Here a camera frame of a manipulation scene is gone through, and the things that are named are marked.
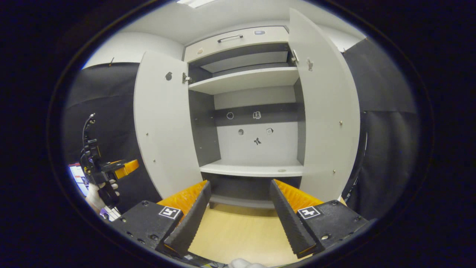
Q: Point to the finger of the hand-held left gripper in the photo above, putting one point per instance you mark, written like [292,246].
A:
[128,166]

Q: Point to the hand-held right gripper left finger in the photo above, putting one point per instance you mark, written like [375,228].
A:
[193,219]

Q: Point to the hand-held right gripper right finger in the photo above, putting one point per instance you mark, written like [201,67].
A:
[288,219]

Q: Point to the shoe cabinet door checkered sticker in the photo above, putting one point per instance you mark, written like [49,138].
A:
[163,126]

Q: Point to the shoe cabinet door cube sticker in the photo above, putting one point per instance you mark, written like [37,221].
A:
[327,123]

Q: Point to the beige cabinet shelf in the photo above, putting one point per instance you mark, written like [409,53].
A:
[253,169]
[245,80]

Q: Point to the metal door hinge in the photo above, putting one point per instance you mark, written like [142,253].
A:
[186,78]
[295,56]

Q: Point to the black backdrop cloth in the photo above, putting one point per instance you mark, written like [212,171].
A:
[386,149]

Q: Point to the ceiling light panel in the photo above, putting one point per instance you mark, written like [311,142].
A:
[195,3]

